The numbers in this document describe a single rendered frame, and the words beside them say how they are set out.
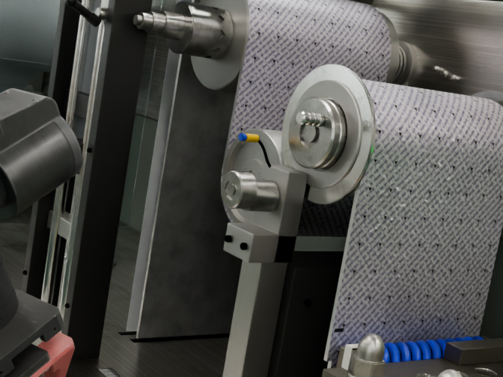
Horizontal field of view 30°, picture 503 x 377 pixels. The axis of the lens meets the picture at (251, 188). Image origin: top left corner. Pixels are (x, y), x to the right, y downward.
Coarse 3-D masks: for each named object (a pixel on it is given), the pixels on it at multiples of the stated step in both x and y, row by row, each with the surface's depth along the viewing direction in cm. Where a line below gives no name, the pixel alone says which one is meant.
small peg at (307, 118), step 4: (300, 112) 94; (304, 112) 94; (308, 112) 94; (312, 112) 95; (296, 116) 94; (300, 116) 94; (304, 116) 93; (308, 116) 94; (312, 116) 94; (316, 116) 94; (320, 116) 95; (296, 120) 94; (300, 120) 94; (304, 120) 94; (308, 120) 94; (312, 120) 94; (316, 120) 94; (320, 120) 95; (300, 124) 94; (304, 124) 94; (308, 124) 94; (312, 124) 95; (316, 124) 95; (320, 124) 95
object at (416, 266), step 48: (384, 192) 96; (384, 240) 98; (432, 240) 102; (480, 240) 107; (384, 288) 99; (432, 288) 104; (480, 288) 109; (336, 336) 97; (384, 336) 101; (432, 336) 106
